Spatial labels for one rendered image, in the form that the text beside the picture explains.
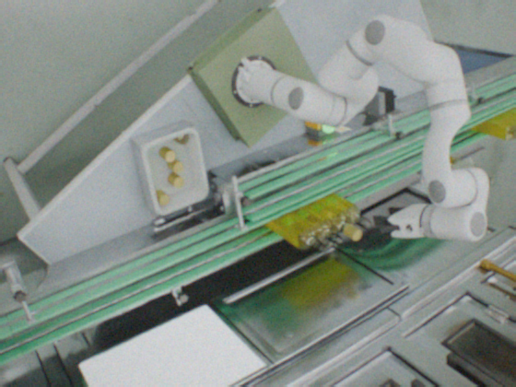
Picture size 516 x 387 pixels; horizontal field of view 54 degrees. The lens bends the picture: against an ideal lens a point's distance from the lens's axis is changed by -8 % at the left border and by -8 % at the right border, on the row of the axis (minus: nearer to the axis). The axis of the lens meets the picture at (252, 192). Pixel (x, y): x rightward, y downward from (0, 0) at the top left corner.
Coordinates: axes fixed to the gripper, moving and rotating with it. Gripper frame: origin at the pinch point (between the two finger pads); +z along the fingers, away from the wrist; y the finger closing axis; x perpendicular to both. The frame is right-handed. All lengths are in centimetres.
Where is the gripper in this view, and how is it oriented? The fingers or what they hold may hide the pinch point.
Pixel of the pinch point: (387, 217)
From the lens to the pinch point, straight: 133.9
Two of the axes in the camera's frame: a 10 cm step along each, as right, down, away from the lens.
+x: -3.0, -9.4, -1.7
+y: 8.4, -3.5, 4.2
